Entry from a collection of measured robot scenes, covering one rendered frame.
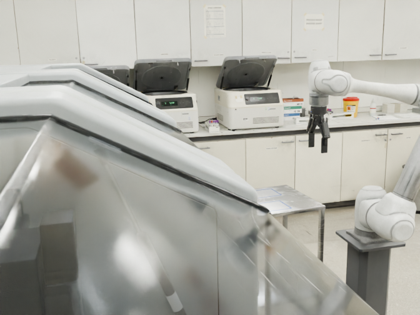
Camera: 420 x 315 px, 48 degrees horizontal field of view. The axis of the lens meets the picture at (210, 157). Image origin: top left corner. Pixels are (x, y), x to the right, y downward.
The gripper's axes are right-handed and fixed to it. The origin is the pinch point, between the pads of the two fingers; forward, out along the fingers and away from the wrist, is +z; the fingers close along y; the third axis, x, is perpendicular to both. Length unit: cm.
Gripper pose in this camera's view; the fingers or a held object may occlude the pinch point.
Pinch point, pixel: (317, 147)
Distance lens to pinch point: 233.8
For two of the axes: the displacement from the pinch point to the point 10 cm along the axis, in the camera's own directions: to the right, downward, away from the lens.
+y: -2.4, -2.2, 9.5
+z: 0.3, 9.7, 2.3
